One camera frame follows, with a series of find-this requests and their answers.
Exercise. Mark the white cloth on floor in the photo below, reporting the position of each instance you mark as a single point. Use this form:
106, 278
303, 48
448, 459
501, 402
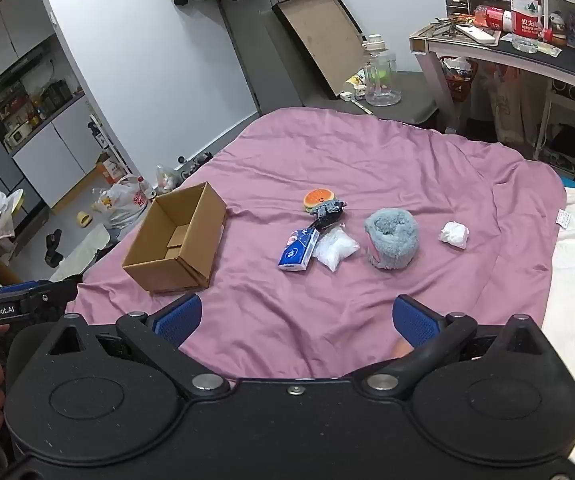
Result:
82, 250

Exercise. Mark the brown cardboard box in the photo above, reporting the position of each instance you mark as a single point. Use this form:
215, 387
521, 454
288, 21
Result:
202, 245

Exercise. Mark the watermelon slice plush toy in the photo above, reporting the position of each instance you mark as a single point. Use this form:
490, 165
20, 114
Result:
317, 197

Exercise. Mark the small white charger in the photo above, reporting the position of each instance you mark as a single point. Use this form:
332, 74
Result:
345, 95

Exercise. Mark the yellow and white tube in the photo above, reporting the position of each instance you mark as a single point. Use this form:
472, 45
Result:
358, 82

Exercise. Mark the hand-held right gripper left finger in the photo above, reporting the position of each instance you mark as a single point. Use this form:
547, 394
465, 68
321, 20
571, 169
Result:
180, 317

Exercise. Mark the brown board with black frame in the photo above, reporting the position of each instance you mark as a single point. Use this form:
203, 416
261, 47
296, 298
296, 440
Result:
322, 35

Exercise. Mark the yellow ruler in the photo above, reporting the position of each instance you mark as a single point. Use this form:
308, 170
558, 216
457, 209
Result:
365, 108

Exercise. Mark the bin with red bag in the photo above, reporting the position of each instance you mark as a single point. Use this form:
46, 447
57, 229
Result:
457, 80

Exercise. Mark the white remote control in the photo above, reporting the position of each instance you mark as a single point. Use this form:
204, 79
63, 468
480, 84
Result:
477, 33

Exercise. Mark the yellow slipper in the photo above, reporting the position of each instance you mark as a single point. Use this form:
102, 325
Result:
84, 219

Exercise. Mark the orange and white carton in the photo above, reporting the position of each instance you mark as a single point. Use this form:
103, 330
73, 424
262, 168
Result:
110, 170

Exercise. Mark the beige tote bag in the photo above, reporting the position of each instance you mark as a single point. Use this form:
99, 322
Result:
512, 105

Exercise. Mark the round figure toy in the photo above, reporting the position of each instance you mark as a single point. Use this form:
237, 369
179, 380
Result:
557, 30

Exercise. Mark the upright clear water bottle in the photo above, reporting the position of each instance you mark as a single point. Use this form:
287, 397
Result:
523, 20

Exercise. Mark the clear bag of white filling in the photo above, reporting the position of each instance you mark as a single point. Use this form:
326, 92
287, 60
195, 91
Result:
335, 250

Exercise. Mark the grey fluffy towel roll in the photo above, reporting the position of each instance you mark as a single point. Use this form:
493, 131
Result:
392, 245

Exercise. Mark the white and grey cabinet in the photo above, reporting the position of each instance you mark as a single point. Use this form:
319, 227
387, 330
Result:
42, 150

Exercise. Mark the white desk with black top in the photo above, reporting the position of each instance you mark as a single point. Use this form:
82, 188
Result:
542, 57

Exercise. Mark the black slippers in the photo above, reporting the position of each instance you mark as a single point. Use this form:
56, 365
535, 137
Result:
53, 247

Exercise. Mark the small red label bottle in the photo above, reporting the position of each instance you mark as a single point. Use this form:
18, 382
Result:
143, 189

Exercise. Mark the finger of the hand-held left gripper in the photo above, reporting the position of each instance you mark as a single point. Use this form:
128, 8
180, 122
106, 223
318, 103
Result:
52, 295

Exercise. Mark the blue tissue packet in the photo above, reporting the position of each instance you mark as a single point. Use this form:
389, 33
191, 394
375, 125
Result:
297, 252

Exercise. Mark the white paper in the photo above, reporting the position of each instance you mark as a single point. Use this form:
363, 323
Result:
453, 235

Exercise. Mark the small black object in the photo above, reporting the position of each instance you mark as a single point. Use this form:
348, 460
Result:
325, 223

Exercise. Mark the pink bed sheet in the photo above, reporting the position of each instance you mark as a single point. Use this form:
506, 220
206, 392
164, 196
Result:
367, 160

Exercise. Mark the clear glass jar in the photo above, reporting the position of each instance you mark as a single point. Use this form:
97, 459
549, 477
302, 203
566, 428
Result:
382, 80

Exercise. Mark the white plastic shopping bag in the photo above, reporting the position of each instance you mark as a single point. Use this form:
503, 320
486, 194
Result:
122, 205

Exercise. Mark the lying red label bottle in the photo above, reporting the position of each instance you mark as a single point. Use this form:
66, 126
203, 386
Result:
492, 17

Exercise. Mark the dark grey door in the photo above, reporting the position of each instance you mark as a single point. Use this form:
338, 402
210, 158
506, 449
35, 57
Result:
247, 35

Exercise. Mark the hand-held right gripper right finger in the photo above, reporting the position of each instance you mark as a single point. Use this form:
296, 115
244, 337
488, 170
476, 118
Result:
412, 322

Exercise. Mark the small clear plastic bag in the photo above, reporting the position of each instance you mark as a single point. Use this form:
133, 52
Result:
167, 180

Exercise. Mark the dark grey side table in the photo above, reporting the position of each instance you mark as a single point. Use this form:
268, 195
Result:
412, 95

